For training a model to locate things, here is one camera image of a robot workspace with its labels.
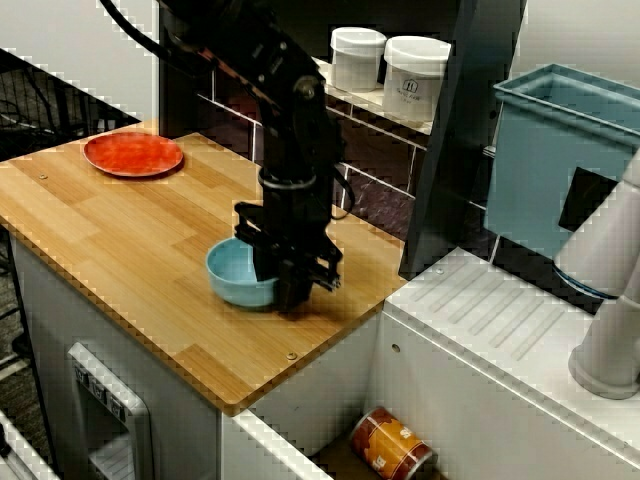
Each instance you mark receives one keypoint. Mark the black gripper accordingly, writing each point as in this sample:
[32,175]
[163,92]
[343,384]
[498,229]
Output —
[295,220]

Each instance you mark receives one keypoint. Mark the light blue bowl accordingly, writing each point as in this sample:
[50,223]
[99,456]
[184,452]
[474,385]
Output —
[227,280]

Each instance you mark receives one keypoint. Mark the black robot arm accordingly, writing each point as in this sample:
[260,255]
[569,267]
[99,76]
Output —
[280,75]

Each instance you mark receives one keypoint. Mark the white kitchen cabinet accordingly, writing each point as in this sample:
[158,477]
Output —
[175,410]

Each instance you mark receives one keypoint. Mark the red round plate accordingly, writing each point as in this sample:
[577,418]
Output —
[132,155]

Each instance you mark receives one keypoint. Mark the orange soup can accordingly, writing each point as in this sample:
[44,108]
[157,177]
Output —
[390,442]

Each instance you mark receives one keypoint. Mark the white toy sink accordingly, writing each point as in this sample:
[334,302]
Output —
[475,350]

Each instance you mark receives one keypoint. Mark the white dispenser panel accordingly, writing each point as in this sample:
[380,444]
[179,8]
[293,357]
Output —
[110,400]

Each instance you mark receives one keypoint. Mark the plain white jar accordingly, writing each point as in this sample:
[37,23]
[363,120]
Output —
[357,57]

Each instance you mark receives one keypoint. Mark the white jar with print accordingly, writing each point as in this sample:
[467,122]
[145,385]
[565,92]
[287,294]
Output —
[412,75]

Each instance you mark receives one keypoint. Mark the teal plastic bin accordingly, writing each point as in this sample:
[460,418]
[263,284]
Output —
[535,160]

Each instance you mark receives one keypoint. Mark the grey white faucet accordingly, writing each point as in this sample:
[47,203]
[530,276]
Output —
[600,250]

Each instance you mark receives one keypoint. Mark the dark upright post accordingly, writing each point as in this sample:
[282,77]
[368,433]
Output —
[470,100]

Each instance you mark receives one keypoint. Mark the aluminium frame rail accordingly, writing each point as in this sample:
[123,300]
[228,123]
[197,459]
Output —
[20,450]

